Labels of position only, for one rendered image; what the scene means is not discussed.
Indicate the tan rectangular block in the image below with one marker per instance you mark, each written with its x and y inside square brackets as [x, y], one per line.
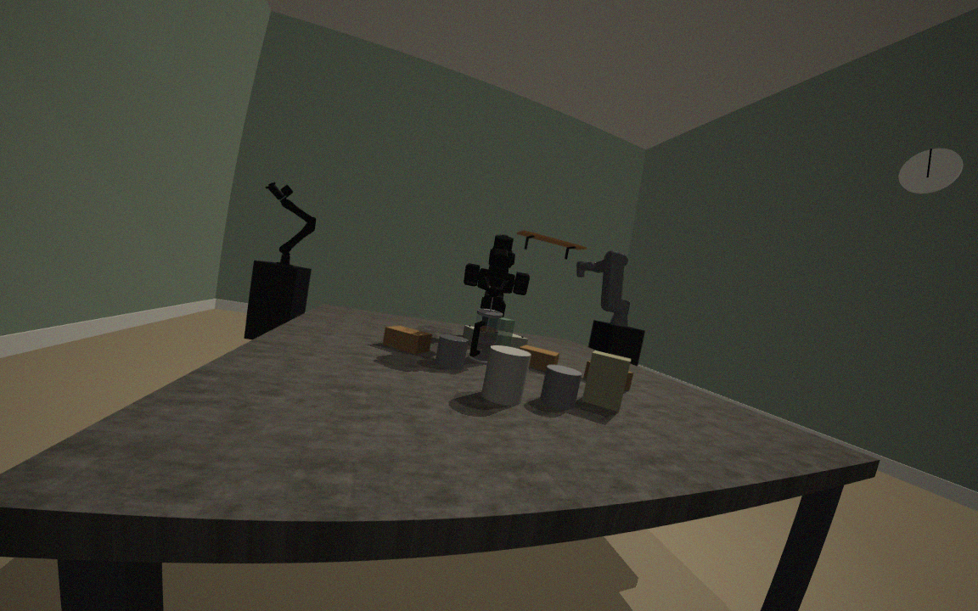
[541, 358]
[407, 339]
[628, 382]

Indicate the beige cylinder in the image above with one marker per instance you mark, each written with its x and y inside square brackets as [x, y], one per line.
[506, 374]

